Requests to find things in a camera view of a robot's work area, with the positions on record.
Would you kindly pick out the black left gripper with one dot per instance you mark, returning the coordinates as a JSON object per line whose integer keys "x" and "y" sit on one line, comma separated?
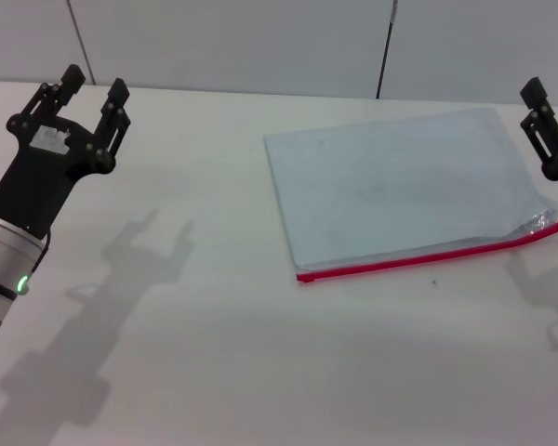
{"x": 37, "y": 186}

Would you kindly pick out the clear document bag red zipper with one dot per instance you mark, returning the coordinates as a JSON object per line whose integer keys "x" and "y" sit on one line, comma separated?
{"x": 390, "y": 186}

